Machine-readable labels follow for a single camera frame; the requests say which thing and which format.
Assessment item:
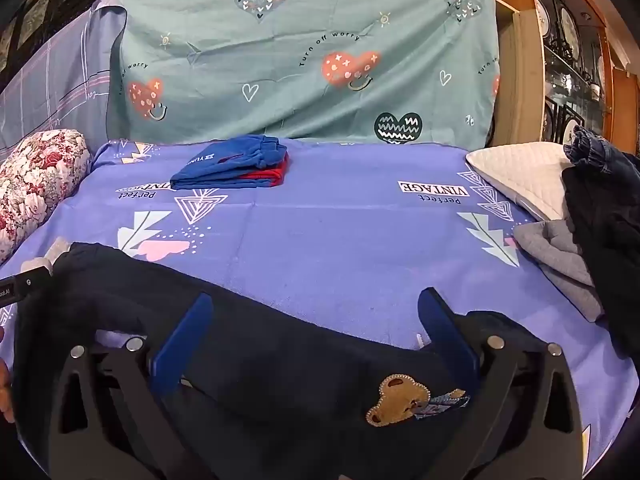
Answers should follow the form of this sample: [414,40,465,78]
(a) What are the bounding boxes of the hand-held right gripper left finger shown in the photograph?
[50,292,216,480]

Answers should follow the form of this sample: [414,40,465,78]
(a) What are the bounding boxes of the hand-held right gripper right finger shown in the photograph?
[417,287,585,480]

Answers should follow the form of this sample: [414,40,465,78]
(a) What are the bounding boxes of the navy pants with bear patch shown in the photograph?
[12,241,551,480]

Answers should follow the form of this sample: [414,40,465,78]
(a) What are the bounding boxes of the grey pants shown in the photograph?
[514,219,607,323]

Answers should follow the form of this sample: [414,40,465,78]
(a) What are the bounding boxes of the folded blue pants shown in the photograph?
[170,134,288,191]

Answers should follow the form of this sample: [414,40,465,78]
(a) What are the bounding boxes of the folded red pants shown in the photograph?
[227,154,291,188]

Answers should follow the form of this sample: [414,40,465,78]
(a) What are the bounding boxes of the person's left hand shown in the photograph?
[0,329,15,424]

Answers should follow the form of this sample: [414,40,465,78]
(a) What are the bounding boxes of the floral bolster pillow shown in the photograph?
[0,129,94,266]

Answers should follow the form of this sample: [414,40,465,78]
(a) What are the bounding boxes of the purple printed bedsheet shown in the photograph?
[0,139,640,480]

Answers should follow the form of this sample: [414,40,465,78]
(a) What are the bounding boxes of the white quilted pillow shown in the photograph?
[466,141,576,222]

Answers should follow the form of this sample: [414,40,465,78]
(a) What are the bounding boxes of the black garment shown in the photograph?
[562,152,640,358]

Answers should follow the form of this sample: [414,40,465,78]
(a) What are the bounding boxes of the grey-blue plaid cloth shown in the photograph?
[0,6,128,161]

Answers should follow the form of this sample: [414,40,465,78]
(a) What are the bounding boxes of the dark denim garment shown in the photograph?
[564,125,640,178]

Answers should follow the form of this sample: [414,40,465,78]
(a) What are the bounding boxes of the dark carved wooden screen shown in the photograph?
[0,0,136,93]

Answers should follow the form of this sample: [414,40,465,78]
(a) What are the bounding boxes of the wooden display cabinet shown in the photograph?
[474,0,640,157]

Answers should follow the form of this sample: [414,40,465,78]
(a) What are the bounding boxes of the teal heart print sheet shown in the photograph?
[106,0,501,147]

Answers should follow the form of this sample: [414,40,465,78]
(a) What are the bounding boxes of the decorative plate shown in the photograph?
[559,5,582,57]

